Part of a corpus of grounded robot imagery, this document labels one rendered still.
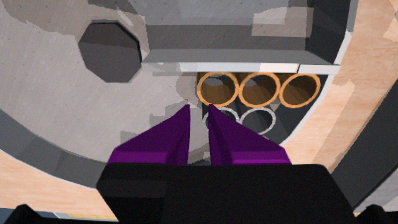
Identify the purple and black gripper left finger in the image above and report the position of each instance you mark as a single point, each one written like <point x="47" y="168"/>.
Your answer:
<point x="167" y="143"/>

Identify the bronze bushing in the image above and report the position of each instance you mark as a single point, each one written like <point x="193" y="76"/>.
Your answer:
<point x="260" y="94"/>
<point x="221" y="95"/>
<point x="300" y="92"/>

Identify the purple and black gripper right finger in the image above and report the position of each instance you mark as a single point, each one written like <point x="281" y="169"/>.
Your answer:
<point x="231" y="143"/>

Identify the grey metal ring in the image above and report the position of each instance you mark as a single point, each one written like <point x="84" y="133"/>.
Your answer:
<point x="265" y="135"/>
<point x="260" y="121"/>
<point x="231" y="112"/>

